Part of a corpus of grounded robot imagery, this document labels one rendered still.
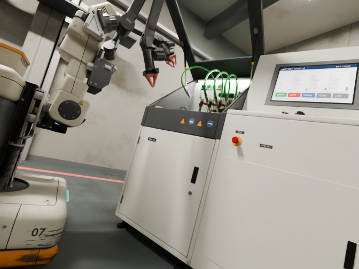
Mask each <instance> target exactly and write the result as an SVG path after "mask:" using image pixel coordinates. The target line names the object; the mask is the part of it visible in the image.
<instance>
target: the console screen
mask: <svg viewBox="0 0 359 269"><path fill-rule="evenodd" d="M264 105H272V106H291V107H311V108H330V109H350V110H359V59H348V60H332V61H316V62H300V63H291V64H276V67H275V71H274V74H273V77H272V80H271V83H270V86H269V90H268V94H267V97H266V100H265V103H264Z"/></svg>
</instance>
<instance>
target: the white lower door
mask: <svg viewBox="0 0 359 269"><path fill-rule="evenodd" d="M215 142H216V140H215V139H209V138H203V137H198V136H192V135H188V134H183V133H177V132H171V131H166V130H160V129H155V128H149V127H145V126H143V127H142V130H141V134H140V136H139V137H138V141H137V147H136V151H135V155H134V158H133V161H132V165H131V168H130V172H129V176H128V179H127V183H126V186H125V189H124V192H123V195H122V197H121V201H120V207H119V211H118V212H120V213H121V214H123V215H124V216H126V217H127V218H129V219H130V220H132V221H133V222H135V223H136V224H138V225H139V226H141V227H142V228H144V229H145V230H147V231H148V232H150V233H151V234H153V235H154V236H156V237H157V238H159V239H160V240H162V241H163V242H165V243H166V244H168V245H169V246H171V247H172V248H174V249H175V250H177V251H178V252H180V253H181V254H183V255H184V256H186V257H187V256H188V253H189V248H190V244H191V240H192V236H193V232H194V227H195V224H196V220H197V216H198V212H199V208H200V203H201V199H202V195H203V192H204V188H205V183H206V179H207V175H208V170H209V166H210V162H211V159H212V155H213V150H214V146H215Z"/></svg>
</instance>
